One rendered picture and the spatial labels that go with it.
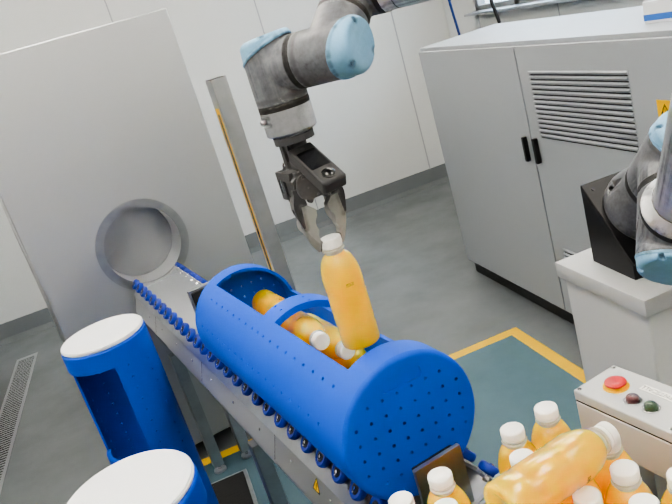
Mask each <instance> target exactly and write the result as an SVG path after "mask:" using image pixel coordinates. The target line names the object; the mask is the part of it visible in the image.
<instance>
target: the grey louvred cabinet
mask: <svg viewBox="0 0 672 504"><path fill-rule="evenodd" d="M643 15H644V14H643V6H637V7H629V8H621V9H613V10H605V11H596V12H588V13H580V14H572V15H564V16H556V17H547V18H539V19H531V20H523V21H515V22H506V23H498V24H493V25H490V26H487V27H484V28H480V29H477V30H474V31H471V32H468V33H465V34H462V35H459V36H456V37H453V38H450V39H447V40H444V41H440V42H437V43H434V44H431V45H428V46H425V47H422V48H420V50H421V52H419V57H420V62H421V66H422V70H423V74H424V78H425V82H426V86H427V91H428V95H429V99H430V103H431V107H432V111H433V116H434V120H435V124H436V128H437V132H438V136H439V140H440V145H441V149H442V153H443V157H444V161H445V165H446V170H447V174H448V178H449V182H450V186H451V190H452V194H453V199H454V203H455V207H456V211H457V215H458V219H459V224H460V228H461V232H462V236H463V240H464V244H465V248H466V253H467V257H468V259H469V260H471V261H473V262H475V266H476V270H477V272H479V273H481V274H483V275H485V276H487V277H488V278H490V279H492V280H494V281H496V282H497V283H499V284H501V285H503V286H505V287H507V288H508V289H510V290H512V291H514V292H516V293H517V294H519V295H521V296H523V297H525V298H527V299H528V300H530V301H532V302H534V303H536V304H537V305H539V306H541V307H543V308H545V309H547V310H548V311H550V312H552V313H554V314H556V315H557V316H559V317H561V318H563V319H565V320H567V321H568V322H570V323H572V324H574V325H575V323H574V318H573V313H572V308H571V303H570V298H569V293H568V288H567V282H566V280H564V279H562V278H560V277H558V275H557V270H556V265H555V262H557V261H560V260H562V259H565V258H567V257H570V256H572V255H575V254H577V253H580V252H582V251H584V250H587V249H589V248H591V244H590V238H589V233H588V227H587V222H586V216H585V211H584V205H583V199H582V194H581V188H580V186H581V185H583V184H586V183H589V182H591V181H594V180H597V179H600V178H602V177H605V176H608V175H611V174H613V173H616V172H619V171H622V170H624V169H626V168H628V167H629V166H630V164H631V162H632V161H633V159H634V157H635V155H636V154H637V152H638V150H639V148H640V147H641V145H642V143H643V141H644V139H645V138H646V136H647V134H648V132H649V130H650V127H651V126H652V125H653V124H654V123H655V122H656V120H657V119H658V118H659V117H660V116H661V115H662V114H663V113H665V112H667V111H669V106H670V100H671V94H672V21H664V22H656V23H648V24H645V21H644V17H643Z"/></svg>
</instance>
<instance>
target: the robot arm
mask: <svg viewBox="0 0 672 504"><path fill-rule="evenodd" d="M428 1H432V0H319V3H318V6H317V9H316V11H315V14H314V17H313V20H312V24H311V26H310V27H309V28H307V29H304V30H301V31H297V32H294V33H291V31H290V30H289V29H288V28H287V27H283V28H280V29H277V30H274V31H272V32H269V33H267V34H264V35H262V36H259V37H257V38H254V39H252V40H250V41H247V42H245V43H244V44H243V45H242V46H241V48H240V54H241V58H242V61H243V68H244V69H245V71H246V74H247V77H248V80H249V83H250V87H251V90H252V93H253V96H254V99H255V102H256V105H257V108H258V111H259V114H260V117H261V120H262V121H260V125H261V126H262V127H264V129H265V132H266V135H267V138H269V139H273V141H274V144H275V147H279V149H280V152H281V155H282V158H283V161H284V163H283V165H282V168H283V169H282V170H280V171H277V172H275V175H276V178H277V181H278V184H279V187H280V190H281V193H282V196H283V199H285V200H289V202H290V206H291V210H292V212H293V214H294V216H295V217H296V218H297V227H298V229H299V231H301V232H302V233H303V234H304V235H305V236H306V238H307V240H308V241H309V243H310V244H311V245H312V247H313V248H314V249H316V250H317V251H318V252H322V244H323V242H322V241H321V239H320V237H319V229H318V227H317V225H316V218H317V212H316V209H315V208H312V207H310V206H308V205H307V202H308V203H313V201H314V198H316V197H319V196H321V195H322V196H323V197H324V200H325V201H324V206H325V211H326V214H327V215H328V217H329V218H330V219H332V222H333V223H334V224H335V226H336V233H339V234H340V235H341V238H342V242H344V239H345V233H346V200H345V192H344V189H343V187H342V186H344V185H346V174H345V173H344V172H343V171H342V170H341V169H340V168H339V167H338V166H337V165H335V164H334V163H333V162H332V161H331V160H330V159H329V158H328V157H326V156H325V155H324V154H323V153H322V152H321V151H320V150H319V149H317V148H316V147H315V146H314V145H313V144H312V143H311V142H308V143H307V141H306V139H309V138H311V137H312V136H314V135H315V134H314V131H313V126H315V125H316V123H317V121H316V117H315V114H314V110H313V107H312V104H311V100H310V98H309V94H308V91H307V88H309V87H313V86H317V85H322V84H326V83H330V82H334V81H338V80H347V79H351V78H353V77H355V76H357V75H360V74H363V73H365V72H366V71H367V70H368V69H369V68H370V66H371V64H372V62H373V59H374V54H375V53H374V48H375V43H374V37H373V33H372V30H371V28H370V26H369V24H370V20H371V17H372V16H375V15H379V14H384V13H387V12H391V11H393V10H394V9H398V8H402V7H407V6H411V5H415V4H419V3H423V2H428ZM284 164H285V166H284ZM280 182H281V183H280ZM281 185H282V186H281ZM282 188H283V189H282ZM283 191H284V192H283ZM306 200H307V202H306ZM603 204H604V209H605V212H606V214H607V217H608V218H609V220H610V221H611V223H612V224H613V225H614V226H615V227H616V228H617V229H618V230H619V231H620V232H622V233H623V234H625V235H626V236H628V237H630V238H632V239H634V240H636V250H635V260H636V269H637V271H638V273H639V274H640V275H641V276H642V277H644V278H645V279H647V280H650V281H652V282H656V283H660V284H664V285H672V94H671V100H670V106H669V111H667V112H665V113H663V114H662V115H661V116H660V117H659V118H658V119H657V120H656V122H655V123H654V124H653V125H652V126H651V127H650V130H649V132H648V134H647V136H646V138H645V139H644V141H643V143H642V145H641V147H640V148H639V150H638V152H637V154H636V155H635V157H634V159H633V161H632V162H631V164H630V166H629V167H628V168H626V169H624V170H622V171H621V172H619V173H618V174H617V175H615V176H614V177H613V178H612V180H611V181H610V183H609V184H608V186H607V188H606V190H605V193H604V198H603Z"/></svg>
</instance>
